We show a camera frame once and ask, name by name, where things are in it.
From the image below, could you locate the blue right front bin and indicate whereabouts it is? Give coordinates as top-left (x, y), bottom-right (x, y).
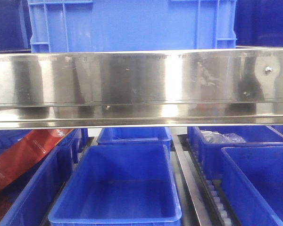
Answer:
top-left (221, 146), bottom-right (283, 226)

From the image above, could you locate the clear plastic bag in bin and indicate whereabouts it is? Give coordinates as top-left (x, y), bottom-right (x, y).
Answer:
top-left (201, 130), bottom-right (246, 143)

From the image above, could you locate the red package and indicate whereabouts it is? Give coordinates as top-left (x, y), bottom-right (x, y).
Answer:
top-left (0, 129), bottom-right (73, 191)

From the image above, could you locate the blue right rear bin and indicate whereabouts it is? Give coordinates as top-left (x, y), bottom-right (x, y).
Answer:
top-left (187, 126), bottom-right (283, 180)

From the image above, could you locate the blue centre rear bin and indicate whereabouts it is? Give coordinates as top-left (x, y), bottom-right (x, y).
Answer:
top-left (97, 127), bottom-right (172, 151)

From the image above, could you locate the blue centre front bin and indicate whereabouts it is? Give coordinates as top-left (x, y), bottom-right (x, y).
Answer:
top-left (48, 144), bottom-right (182, 226)

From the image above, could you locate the large blue upper crate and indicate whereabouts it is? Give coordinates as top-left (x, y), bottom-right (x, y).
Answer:
top-left (28, 0), bottom-right (236, 53)

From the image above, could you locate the stainless steel shelf rail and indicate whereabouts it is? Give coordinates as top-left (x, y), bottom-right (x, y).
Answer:
top-left (0, 47), bottom-right (283, 129)

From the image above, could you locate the blue bin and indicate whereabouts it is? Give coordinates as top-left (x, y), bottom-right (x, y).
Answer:
top-left (97, 127), bottom-right (172, 151)
top-left (187, 126), bottom-right (283, 180)
top-left (221, 146), bottom-right (283, 226)
top-left (48, 144), bottom-right (182, 226)
top-left (0, 129), bottom-right (84, 226)

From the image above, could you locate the roller track rail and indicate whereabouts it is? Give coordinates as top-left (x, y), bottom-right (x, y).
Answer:
top-left (171, 135), bottom-right (240, 226)

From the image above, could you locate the blue left bin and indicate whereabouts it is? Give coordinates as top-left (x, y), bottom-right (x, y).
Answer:
top-left (0, 129), bottom-right (84, 226)

